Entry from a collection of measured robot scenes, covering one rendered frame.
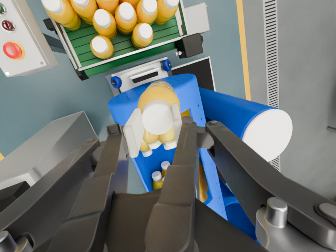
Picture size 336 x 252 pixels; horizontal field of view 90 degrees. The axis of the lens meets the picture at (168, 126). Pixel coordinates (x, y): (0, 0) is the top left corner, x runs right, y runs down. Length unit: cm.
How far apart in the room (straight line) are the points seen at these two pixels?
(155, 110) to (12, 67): 45
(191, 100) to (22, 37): 44
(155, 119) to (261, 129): 72
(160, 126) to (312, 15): 249
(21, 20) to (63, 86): 116
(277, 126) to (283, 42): 153
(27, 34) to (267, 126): 90
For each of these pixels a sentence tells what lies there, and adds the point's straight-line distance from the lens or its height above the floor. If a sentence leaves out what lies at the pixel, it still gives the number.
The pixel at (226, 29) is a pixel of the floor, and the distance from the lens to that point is 193.
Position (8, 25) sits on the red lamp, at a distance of 58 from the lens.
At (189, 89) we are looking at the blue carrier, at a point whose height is 121.
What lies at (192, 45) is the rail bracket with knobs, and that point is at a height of 100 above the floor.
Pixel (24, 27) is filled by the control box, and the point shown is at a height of 110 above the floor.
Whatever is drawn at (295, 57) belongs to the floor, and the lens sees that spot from 250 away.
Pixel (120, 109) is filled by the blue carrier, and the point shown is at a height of 119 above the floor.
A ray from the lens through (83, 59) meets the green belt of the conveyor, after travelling 74.
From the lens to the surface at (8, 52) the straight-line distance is 58.
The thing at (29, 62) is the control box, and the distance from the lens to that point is 57.
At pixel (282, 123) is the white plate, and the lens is 95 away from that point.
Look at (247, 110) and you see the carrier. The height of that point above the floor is 95.
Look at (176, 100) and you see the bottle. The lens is 24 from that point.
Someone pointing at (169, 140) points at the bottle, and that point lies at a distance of 53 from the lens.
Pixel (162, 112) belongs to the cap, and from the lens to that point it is 20.
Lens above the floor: 163
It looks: 66 degrees down
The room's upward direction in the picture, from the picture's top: 143 degrees clockwise
